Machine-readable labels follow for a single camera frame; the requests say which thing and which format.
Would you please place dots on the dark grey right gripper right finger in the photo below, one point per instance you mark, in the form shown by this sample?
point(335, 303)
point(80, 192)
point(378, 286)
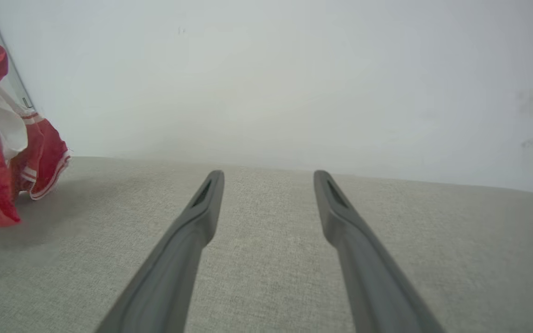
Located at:
point(368, 277)

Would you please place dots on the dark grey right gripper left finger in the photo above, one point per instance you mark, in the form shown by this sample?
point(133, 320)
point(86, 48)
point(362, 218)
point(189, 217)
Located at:
point(174, 268)

